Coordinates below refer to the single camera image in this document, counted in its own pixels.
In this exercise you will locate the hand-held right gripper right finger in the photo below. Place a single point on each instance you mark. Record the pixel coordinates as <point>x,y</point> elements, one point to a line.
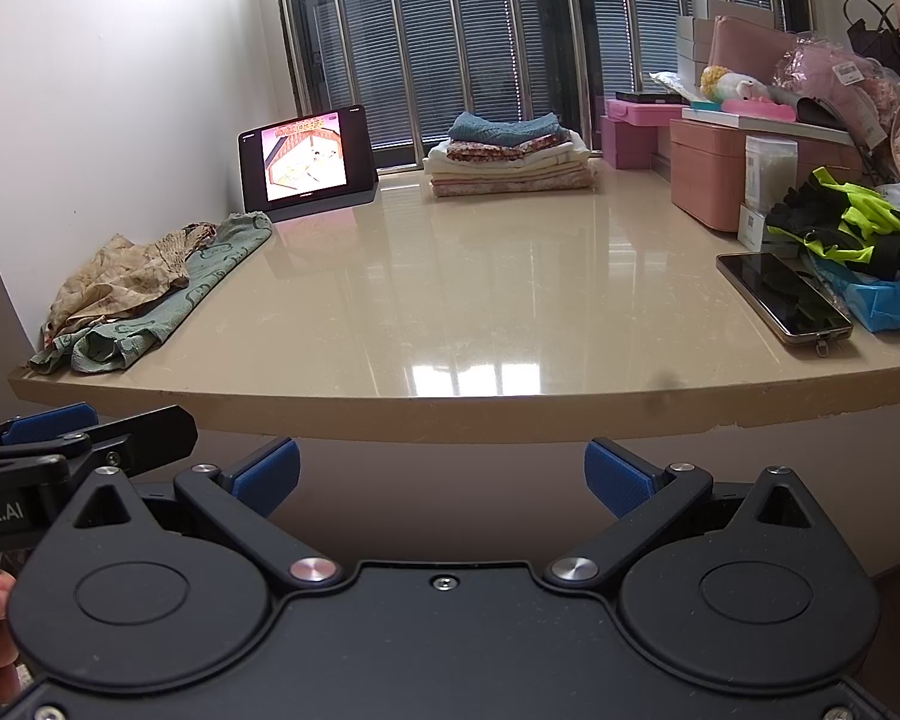
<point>619,480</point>

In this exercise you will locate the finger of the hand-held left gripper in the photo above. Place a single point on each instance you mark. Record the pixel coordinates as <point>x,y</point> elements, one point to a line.
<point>142,439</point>
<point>49,424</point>

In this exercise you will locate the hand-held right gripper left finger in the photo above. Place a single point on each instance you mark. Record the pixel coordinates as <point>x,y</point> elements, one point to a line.
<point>270,476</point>

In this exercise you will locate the beige floral crinkled garment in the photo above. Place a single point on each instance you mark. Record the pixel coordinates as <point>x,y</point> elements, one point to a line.
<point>112,277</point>

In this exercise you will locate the green patterned cloth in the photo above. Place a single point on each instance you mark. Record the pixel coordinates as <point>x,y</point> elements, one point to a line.
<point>199,277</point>

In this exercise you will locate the smartphone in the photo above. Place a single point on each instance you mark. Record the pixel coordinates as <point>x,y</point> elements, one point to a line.
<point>784,300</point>

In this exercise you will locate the small white carton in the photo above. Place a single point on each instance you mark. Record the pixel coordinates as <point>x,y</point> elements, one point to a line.
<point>754,229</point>

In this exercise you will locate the pinkish beige folded cloth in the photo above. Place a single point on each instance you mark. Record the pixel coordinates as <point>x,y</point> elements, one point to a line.
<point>510,188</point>

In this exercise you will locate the salmon pink storage box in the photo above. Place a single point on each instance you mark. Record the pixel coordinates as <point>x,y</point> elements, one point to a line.
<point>709,172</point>

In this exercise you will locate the black tablet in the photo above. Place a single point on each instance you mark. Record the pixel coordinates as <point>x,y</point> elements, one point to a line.
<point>307,157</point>

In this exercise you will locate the blue packet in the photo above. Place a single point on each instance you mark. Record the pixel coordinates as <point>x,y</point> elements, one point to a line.
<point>889,304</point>

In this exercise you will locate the cream folded cloth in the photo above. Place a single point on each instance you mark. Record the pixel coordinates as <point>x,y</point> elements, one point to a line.
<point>510,173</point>

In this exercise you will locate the white folded cloth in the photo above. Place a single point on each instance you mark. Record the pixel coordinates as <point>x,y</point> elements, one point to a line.
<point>562,154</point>

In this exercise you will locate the black and neon yellow garment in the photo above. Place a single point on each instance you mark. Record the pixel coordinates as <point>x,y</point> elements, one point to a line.
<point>832,221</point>

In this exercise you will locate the pink cube box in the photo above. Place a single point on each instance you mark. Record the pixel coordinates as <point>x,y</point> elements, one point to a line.
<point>630,142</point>

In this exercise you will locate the translucent white box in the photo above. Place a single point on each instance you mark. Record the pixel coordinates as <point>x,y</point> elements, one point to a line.
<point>771,172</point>

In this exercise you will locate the dark floral folded garment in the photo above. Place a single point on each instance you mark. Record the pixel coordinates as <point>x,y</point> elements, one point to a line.
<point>495,152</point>

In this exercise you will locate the metal window railing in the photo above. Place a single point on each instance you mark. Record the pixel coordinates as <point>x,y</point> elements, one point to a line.
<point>409,154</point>

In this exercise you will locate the bright pink flat box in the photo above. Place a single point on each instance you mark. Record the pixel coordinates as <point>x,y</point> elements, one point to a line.
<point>641,111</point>

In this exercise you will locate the blue knitted folded garment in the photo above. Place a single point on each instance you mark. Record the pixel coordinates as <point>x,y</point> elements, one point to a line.
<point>502,127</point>

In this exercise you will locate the black flat box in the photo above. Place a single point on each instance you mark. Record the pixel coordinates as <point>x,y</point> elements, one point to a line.
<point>649,97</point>

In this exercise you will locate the white flat board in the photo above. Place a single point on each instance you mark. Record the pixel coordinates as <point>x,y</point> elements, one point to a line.
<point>765,124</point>

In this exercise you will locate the pink tray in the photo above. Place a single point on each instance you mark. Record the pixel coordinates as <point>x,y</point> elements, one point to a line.
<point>757,108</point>

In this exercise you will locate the clear plastic bag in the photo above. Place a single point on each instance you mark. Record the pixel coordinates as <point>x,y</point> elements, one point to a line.
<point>675,84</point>

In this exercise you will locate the white and yellow plush toy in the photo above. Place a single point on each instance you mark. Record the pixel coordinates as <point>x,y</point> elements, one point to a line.
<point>731,82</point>

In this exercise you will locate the window blinds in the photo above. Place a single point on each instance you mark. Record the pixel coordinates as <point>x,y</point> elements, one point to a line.
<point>360,67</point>

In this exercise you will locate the stack of white boxes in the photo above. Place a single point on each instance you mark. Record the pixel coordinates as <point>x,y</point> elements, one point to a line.
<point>694,37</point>

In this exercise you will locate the pink garment in plastic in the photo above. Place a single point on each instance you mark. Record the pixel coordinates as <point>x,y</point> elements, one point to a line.
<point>825,75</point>

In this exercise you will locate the black handbag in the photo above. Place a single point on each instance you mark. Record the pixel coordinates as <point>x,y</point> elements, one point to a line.
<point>874,37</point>

